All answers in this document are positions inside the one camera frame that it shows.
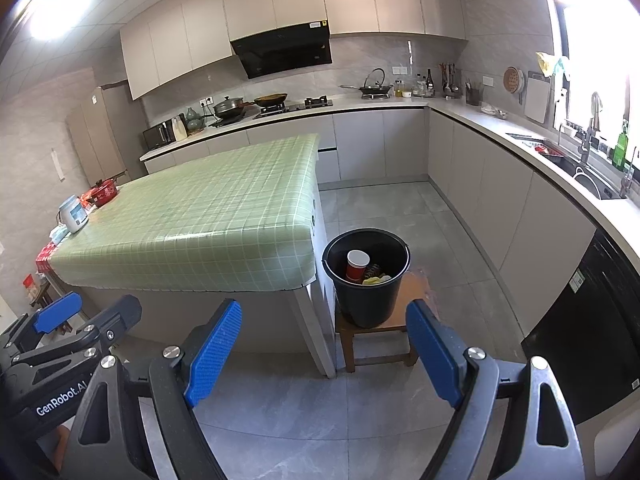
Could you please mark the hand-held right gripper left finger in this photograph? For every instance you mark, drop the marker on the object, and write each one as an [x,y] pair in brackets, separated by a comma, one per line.
[212,355]

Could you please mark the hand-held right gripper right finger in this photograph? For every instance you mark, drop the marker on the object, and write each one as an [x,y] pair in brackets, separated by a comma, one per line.
[435,355]

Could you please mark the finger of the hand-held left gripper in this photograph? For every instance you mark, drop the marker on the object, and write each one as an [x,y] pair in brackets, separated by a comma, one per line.
[57,310]
[124,312]

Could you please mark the black plastic bucket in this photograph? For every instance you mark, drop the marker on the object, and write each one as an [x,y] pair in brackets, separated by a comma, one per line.
[370,310]

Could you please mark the yellow cloth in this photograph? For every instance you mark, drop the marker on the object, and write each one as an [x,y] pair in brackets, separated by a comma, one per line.
[380,280]
[546,62]

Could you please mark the steel wool scrubber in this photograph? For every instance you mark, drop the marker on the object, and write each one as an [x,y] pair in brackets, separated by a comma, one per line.
[372,271]

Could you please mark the red paper cup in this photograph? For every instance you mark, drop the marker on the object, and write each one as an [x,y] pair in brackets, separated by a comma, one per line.
[356,266]

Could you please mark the brown wooden stool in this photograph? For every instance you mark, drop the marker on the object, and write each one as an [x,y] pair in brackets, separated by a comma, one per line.
[400,320]

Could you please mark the red box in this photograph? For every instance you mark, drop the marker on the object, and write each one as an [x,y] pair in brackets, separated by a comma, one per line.
[46,257]

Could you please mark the teal packet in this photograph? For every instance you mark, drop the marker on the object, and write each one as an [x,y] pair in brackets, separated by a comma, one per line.
[57,235]

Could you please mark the green checkered table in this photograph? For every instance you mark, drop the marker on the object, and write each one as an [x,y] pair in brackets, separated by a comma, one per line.
[280,320]

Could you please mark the white plastic tub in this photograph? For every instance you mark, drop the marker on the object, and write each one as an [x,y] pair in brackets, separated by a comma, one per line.
[74,215]

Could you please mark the red enamel pot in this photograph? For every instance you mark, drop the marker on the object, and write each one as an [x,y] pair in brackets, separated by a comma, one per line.
[102,192]

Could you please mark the black dishwasher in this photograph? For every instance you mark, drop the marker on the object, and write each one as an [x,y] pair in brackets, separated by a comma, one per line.
[590,335]

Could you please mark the beige refrigerator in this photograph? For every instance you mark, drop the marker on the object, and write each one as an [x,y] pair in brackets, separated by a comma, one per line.
[100,135]

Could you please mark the black microwave oven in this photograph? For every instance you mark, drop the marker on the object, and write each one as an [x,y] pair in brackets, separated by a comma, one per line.
[157,136]

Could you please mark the white plastic jug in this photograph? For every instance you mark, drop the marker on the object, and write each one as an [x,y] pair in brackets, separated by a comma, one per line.
[179,130]

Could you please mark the grey kitchen counter cabinets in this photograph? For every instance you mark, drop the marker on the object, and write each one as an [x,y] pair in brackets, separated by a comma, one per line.
[390,145]

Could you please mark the grey pan with lid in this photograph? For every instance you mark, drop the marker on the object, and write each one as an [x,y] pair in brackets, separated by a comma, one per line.
[229,109]

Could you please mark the steel kitchen sink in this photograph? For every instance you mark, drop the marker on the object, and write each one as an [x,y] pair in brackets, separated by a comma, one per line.
[585,177]

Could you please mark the red sink tray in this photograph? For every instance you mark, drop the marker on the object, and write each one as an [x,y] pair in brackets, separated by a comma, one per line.
[546,150]

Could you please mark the dark wok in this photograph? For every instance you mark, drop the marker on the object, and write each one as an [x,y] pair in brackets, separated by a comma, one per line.
[271,98]

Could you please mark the small steel faucet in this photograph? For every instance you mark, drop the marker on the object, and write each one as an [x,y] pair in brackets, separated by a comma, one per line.
[626,177]

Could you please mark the black chopstick holder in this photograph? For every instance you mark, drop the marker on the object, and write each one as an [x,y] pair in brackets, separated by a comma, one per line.
[473,95]

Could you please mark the black gas stove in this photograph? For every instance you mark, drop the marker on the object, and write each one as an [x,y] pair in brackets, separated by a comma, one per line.
[300,106]

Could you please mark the black frying pan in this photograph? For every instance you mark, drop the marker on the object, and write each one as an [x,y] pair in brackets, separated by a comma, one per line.
[375,91]

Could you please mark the dark wine bottle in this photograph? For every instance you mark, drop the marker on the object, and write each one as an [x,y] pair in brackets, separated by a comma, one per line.
[430,84]

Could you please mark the tall steel faucet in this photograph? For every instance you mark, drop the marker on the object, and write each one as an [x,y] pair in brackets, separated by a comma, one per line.
[590,130]

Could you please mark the kitchen utensil rack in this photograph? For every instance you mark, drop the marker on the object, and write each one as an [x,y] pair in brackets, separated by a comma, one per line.
[449,80]

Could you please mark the white cutting board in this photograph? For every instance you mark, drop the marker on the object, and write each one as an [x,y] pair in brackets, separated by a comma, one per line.
[539,99]

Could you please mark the green dish soap bottle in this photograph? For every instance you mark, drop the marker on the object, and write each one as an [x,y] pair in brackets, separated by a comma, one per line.
[621,147]

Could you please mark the glass pan lid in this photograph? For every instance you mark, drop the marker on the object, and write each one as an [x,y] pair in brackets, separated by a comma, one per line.
[375,77]

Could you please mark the black range hood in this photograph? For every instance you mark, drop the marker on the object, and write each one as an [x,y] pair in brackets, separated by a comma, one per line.
[285,52]

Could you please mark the ceiling light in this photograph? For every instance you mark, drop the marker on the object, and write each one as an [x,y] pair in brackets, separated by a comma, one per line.
[60,2]

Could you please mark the yellow hanging cloth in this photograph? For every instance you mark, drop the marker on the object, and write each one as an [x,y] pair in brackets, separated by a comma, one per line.
[546,62]

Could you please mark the teal hanging cloth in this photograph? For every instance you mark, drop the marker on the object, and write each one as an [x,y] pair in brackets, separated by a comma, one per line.
[562,67]

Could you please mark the kitchen window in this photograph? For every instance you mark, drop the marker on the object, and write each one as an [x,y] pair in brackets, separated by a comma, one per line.
[600,35]

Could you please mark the beige wall cabinets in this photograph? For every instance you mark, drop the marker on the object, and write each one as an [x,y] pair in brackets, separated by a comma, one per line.
[300,0]

